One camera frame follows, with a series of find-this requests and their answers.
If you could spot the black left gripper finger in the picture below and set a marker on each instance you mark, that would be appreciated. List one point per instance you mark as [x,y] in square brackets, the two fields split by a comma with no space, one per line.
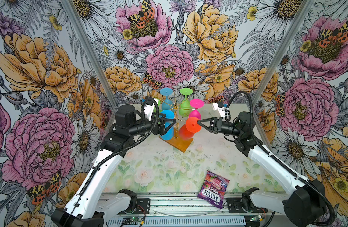
[164,116]
[165,125]

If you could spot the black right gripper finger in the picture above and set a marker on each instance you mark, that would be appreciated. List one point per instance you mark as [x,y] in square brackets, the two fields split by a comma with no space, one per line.
[208,126]
[208,120]

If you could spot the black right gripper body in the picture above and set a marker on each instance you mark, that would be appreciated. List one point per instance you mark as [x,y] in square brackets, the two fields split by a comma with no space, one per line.
[226,127]

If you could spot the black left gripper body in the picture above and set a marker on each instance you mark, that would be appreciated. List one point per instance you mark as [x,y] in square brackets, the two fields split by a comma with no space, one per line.
[140,128]

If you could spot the blue front wine glass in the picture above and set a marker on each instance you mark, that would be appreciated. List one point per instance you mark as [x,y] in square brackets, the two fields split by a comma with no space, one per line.
[169,135]

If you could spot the blue wine glass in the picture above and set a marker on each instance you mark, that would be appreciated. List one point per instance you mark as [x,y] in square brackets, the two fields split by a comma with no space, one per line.
[166,104]
[169,135]

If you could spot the red wine glass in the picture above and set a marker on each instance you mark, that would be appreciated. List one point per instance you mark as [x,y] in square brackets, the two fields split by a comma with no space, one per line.
[190,128]

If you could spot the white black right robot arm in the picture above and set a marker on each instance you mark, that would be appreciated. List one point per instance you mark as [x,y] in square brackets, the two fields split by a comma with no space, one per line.
[305,203]

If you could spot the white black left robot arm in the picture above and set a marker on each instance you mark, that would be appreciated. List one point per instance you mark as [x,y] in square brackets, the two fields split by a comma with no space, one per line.
[84,209]

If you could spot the blue rear wine glass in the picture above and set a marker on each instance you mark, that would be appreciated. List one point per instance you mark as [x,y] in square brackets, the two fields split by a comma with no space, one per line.
[166,104]

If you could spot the green left wine glass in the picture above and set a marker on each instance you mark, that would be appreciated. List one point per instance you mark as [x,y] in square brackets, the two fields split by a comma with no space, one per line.
[150,100]

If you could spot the green wine glass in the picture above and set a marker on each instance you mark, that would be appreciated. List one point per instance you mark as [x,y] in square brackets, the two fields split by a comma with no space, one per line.
[150,100]
[185,108]

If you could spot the green rear wine glass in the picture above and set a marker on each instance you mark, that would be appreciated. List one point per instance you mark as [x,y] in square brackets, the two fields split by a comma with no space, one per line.
[185,108]

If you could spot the pink wine glass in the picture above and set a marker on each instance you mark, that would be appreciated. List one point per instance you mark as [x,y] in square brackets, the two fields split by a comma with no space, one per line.
[196,104]

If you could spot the purple Fox's candy bag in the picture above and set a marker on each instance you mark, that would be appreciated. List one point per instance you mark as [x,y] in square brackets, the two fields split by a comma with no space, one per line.
[213,189]

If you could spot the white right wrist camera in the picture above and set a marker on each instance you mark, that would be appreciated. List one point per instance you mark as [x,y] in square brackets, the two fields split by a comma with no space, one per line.
[221,109]

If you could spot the gold wire wooden glass rack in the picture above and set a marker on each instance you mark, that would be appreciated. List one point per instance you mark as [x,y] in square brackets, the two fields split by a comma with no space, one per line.
[177,142]

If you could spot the aluminium front frame rail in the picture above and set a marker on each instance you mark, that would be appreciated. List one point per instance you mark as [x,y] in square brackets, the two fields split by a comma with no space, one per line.
[184,210]

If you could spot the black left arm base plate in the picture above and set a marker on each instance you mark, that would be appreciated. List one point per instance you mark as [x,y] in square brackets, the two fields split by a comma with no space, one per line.
[142,206]

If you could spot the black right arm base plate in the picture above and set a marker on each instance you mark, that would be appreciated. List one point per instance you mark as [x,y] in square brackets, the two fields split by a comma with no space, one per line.
[235,205]

